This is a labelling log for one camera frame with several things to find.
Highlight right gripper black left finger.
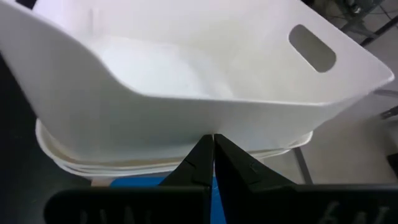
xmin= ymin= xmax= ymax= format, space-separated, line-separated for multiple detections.
xmin=43 ymin=133 xmax=216 ymax=224

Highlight blue slotted plastic basket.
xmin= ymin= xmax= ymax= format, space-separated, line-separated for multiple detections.
xmin=110 ymin=176 xmax=228 ymax=224

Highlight dark metal furniture legs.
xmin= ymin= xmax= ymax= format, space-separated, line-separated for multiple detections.
xmin=340 ymin=0 xmax=398 ymax=47

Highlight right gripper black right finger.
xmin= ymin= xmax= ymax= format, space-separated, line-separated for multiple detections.
xmin=213 ymin=133 xmax=398 ymax=224

